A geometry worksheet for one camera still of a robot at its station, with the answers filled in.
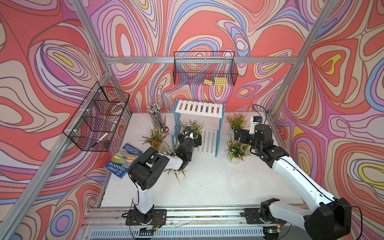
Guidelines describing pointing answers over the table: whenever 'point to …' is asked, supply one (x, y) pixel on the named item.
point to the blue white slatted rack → (210, 138)
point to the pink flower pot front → (196, 125)
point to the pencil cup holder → (154, 109)
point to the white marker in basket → (93, 145)
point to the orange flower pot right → (236, 121)
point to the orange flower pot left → (155, 137)
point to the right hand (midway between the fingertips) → (241, 134)
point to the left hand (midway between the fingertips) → (194, 132)
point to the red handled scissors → (165, 128)
